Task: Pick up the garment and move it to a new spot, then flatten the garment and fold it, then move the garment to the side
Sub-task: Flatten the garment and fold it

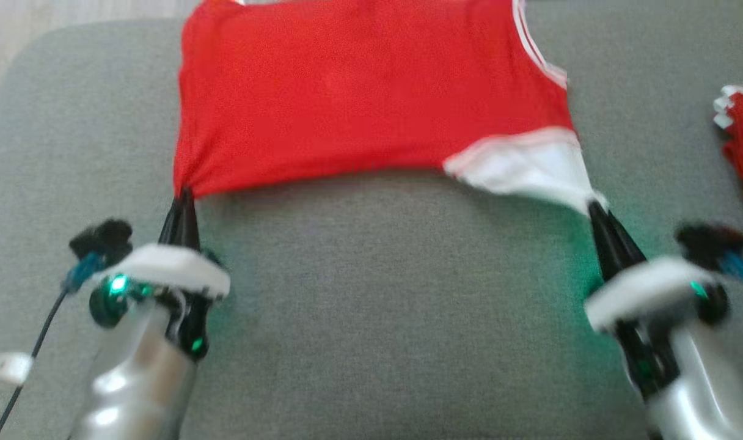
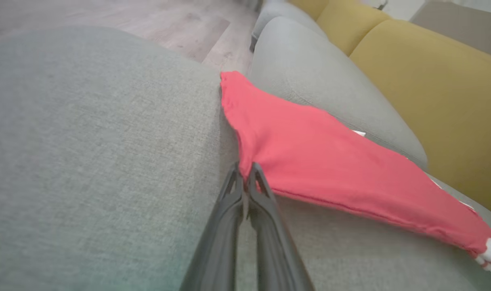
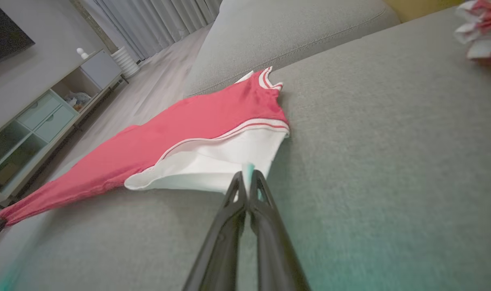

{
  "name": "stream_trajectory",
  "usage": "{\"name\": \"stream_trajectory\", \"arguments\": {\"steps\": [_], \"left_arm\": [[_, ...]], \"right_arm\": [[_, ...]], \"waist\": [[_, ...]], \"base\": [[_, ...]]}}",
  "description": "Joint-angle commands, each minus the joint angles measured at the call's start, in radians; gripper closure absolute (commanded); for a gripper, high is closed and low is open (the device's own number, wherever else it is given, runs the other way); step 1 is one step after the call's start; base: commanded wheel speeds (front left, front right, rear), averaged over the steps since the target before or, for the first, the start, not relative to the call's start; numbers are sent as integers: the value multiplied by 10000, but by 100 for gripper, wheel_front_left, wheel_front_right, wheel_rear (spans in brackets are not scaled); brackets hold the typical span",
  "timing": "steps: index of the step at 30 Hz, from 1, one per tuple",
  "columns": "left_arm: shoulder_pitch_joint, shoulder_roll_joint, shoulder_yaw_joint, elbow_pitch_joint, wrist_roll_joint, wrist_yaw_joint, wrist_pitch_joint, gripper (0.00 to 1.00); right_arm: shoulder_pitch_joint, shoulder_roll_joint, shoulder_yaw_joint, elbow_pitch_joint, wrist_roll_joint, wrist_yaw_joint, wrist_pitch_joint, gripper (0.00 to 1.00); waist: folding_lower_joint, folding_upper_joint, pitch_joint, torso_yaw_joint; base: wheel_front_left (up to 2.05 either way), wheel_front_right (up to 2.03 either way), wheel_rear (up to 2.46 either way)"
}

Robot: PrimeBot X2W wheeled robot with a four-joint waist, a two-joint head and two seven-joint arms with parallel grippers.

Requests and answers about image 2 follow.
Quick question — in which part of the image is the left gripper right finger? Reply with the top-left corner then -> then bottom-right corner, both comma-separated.
248,162 -> 315,291

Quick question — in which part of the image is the grey sofa seat cushion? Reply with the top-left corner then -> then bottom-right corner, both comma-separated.
252,0 -> 327,41
250,16 -> 428,170

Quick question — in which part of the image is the yellow sofa back cushion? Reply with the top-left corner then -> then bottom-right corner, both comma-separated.
316,0 -> 391,56
350,19 -> 491,215
288,0 -> 330,21

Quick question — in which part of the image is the red white jersey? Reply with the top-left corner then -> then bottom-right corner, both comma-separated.
220,71 -> 491,278

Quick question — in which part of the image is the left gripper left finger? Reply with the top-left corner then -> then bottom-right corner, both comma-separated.
180,162 -> 244,291

